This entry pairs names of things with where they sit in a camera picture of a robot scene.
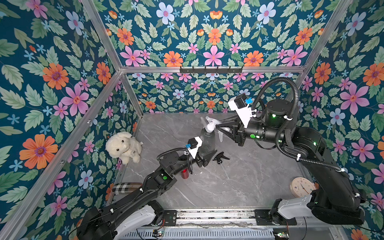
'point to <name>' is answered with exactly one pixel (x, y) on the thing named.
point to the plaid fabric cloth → (125, 187)
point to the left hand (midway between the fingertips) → (211, 145)
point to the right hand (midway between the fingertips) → (222, 118)
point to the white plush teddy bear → (123, 145)
